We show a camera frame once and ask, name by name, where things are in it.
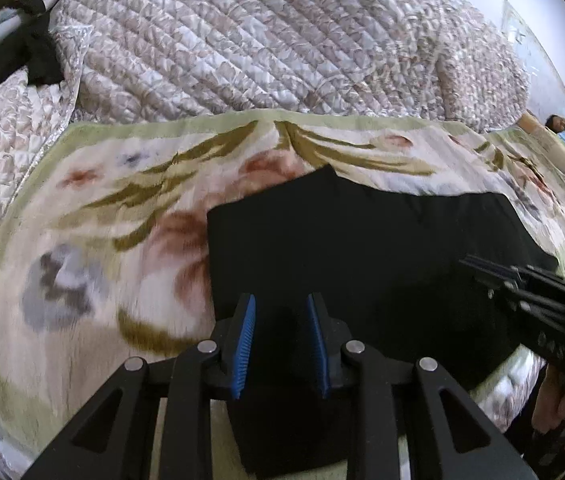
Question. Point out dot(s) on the clear wall decoration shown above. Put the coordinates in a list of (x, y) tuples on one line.
[(515, 22)]

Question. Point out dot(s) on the quilted floral bedspread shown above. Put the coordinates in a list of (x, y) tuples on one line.
[(262, 45)]

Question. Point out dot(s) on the floral fleece blanket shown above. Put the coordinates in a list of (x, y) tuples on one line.
[(112, 210)]

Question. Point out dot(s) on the black pants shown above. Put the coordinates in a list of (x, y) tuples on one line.
[(362, 260)]

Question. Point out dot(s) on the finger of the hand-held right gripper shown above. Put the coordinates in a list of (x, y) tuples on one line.
[(487, 266), (505, 291)]

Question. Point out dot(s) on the dark cloth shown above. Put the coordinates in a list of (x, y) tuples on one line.
[(37, 55)]

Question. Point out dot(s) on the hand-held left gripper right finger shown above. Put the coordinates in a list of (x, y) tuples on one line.
[(316, 345)]

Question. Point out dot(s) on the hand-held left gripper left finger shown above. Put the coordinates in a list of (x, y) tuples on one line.
[(245, 345)]

